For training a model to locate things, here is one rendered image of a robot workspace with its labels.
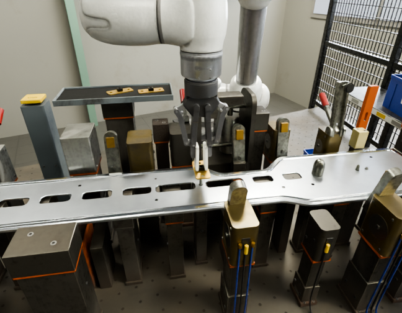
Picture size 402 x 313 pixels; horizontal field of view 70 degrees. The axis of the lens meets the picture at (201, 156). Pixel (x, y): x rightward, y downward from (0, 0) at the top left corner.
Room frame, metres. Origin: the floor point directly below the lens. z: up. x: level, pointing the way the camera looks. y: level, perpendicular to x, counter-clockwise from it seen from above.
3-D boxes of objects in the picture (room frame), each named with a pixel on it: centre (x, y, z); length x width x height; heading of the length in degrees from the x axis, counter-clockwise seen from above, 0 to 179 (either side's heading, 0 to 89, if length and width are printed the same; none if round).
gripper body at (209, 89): (0.63, 0.00, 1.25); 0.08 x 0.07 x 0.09; 99
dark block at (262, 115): (0.88, -0.19, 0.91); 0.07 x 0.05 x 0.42; 9
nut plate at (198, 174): (0.63, 0.00, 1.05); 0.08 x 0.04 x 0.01; 9
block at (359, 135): (0.85, -0.52, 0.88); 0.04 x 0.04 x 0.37; 9
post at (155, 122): (0.83, 0.13, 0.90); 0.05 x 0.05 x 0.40; 9
